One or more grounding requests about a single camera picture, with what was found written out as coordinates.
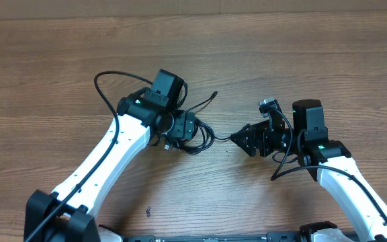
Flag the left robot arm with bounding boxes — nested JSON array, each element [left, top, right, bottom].
[[24, 69, 187, 241]]

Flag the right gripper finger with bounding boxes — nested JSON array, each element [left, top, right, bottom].
[[235, 139, 257, 157], [230, 123, 264, 143]]

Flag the cardboard back panel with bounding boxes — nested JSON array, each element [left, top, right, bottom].
[[0, 0, 387, 20]]

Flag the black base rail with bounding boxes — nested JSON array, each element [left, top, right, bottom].
[[122, 231, 300, 242]]

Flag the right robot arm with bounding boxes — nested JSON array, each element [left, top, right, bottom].
[[230, 97, 387, 241]]

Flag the black USB cable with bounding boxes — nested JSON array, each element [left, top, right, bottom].
[[148, 90, 232, 156]]

